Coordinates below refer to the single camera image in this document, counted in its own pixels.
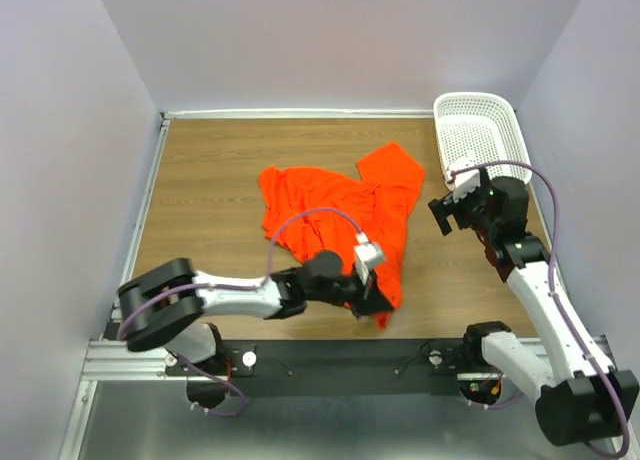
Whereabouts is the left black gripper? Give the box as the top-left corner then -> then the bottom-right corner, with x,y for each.
304,261 -> 393,318

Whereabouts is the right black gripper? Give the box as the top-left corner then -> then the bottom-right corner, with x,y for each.
427,175 -> 497,238

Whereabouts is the white perforated plastic basket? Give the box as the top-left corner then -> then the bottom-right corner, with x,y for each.
433,92 -> 530,172

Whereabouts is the orange t shirt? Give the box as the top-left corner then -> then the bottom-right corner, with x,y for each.
258,142 -> 425,309

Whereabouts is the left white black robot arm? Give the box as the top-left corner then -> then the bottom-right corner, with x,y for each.
117,250 -> 394,375

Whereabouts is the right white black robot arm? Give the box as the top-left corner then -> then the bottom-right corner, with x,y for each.
429,170 -> 639,449

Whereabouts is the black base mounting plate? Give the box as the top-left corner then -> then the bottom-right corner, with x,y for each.
164,337 -> 506,397

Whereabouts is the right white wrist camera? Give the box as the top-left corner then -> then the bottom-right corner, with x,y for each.
445,156 -> 491,203

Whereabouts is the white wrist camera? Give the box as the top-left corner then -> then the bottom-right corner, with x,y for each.
445,156 -> 491,203
354,232 -> 386,284

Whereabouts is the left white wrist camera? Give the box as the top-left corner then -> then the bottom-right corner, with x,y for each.
354,232 -> 386,284

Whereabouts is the aluminium frame rail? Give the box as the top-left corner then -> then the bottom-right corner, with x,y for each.
81,340 -> 166,381

